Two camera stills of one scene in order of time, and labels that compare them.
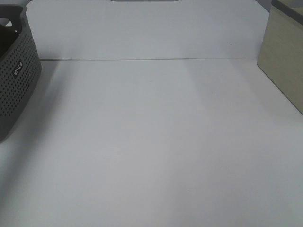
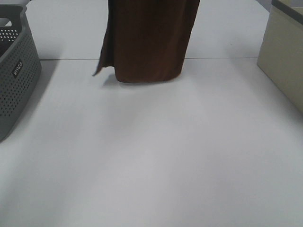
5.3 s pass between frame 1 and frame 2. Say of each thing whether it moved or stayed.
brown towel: moved
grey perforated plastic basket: stayed
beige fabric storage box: stayed
